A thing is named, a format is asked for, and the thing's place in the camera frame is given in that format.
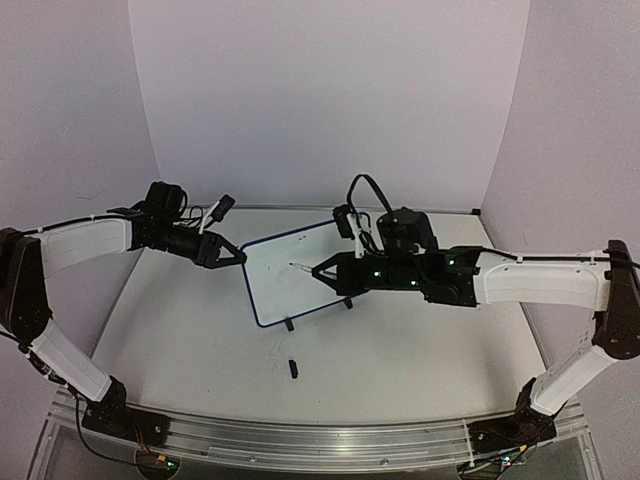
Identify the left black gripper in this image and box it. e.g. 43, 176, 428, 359
150, 219, 247, 268

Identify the white whiteboard marker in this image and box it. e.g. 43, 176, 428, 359
289, 262, 313, 273

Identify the blue framed whiteboard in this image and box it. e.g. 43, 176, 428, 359
241, 220, 351, 328

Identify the dark blue marker cap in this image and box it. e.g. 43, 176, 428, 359
288, 359, 299, 379

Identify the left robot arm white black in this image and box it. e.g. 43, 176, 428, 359
1, 181, 246, 435

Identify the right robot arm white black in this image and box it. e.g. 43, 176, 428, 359
311, 205, 639, 417

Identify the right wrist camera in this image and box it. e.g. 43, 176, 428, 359
333, 204, 366, 259

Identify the right camera black cable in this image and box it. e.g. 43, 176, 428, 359
348, 173, 394, 216

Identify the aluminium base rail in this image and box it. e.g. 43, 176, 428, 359
47, 399, 589, 474

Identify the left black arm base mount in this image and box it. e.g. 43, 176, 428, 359
81, 398, 170, 447

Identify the left base cable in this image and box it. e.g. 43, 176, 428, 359
77, 409, 171, 471

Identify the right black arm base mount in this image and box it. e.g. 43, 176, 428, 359
469, 407, 557, 454

